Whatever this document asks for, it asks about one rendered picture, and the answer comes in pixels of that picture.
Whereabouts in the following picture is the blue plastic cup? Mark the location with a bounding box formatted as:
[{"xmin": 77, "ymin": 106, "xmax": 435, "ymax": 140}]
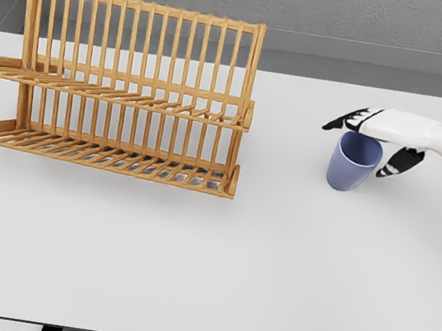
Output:
[{"xmin": 324, "ymin": 129, "xmax": 387, "ymax": 197}]

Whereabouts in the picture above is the wooden two-tier dish rack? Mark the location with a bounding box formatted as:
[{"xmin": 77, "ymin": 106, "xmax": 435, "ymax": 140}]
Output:
[{"xmin": 0, "ymin": 0, "xmax": 270, "ymax": 202}]

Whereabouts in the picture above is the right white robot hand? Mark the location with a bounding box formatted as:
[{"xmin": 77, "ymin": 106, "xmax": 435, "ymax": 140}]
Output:
[{"xmin": 315, "ymin": 99, "xmax": 437, "ymax": 185}]

